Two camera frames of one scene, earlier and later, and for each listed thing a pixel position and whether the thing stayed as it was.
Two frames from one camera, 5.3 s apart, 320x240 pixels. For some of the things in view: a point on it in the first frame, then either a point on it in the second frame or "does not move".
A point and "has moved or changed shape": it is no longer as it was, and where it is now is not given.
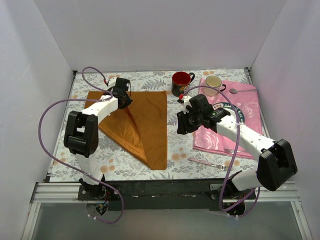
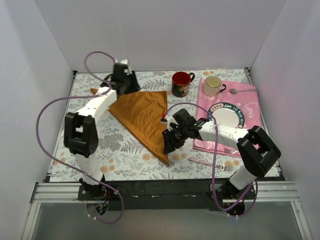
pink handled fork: [222, 167] does not move
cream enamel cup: [213, 81] does not move
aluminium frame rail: [51, 192] does not move
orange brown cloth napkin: [142, 126] has moved or changed shape
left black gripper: [126, 101] to [130, 83]
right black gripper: [183, 122] to [173, 136]
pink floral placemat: [246, 96] does not move
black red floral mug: [180, 81] does not move
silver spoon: [235, 91] does not move
